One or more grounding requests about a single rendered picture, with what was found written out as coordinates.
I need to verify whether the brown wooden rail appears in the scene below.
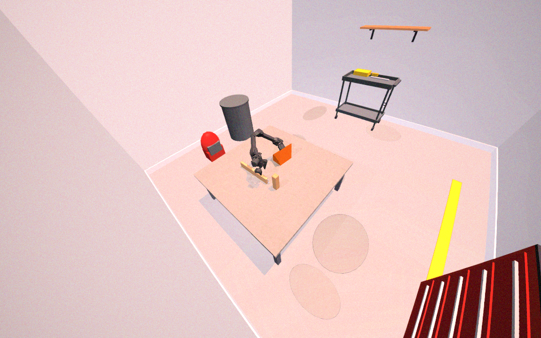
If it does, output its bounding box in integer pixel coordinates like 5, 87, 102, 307
240, 161, 269, 184

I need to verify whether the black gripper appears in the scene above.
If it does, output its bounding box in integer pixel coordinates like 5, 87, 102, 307
255, 159, 268, 175

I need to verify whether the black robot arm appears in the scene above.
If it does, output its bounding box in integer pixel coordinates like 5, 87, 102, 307
249, 128, 285, 167

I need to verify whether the brown wooden post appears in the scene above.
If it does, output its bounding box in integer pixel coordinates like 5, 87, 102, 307
271, 173, 280, 190

